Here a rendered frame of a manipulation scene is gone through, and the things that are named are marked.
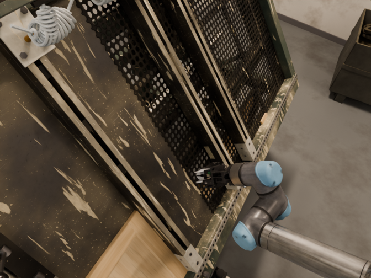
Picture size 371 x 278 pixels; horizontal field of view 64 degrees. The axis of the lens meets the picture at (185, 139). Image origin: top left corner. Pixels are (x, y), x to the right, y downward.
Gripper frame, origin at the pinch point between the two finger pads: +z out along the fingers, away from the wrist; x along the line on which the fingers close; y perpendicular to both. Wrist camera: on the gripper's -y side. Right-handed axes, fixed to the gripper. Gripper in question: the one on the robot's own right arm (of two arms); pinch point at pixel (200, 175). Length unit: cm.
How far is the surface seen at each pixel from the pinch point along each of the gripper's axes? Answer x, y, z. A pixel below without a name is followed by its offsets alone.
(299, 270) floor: 88, -116, 41
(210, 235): 29.9, -15.4, 17.4
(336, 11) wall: -160, -336, 71
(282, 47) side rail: -69, -107, 20
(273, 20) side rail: -85, -95, 17
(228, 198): 16.9, -32.4, 18.7
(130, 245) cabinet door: 20.2, 27.5, 11.3
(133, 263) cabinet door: 26.9, 26.9, 12.2
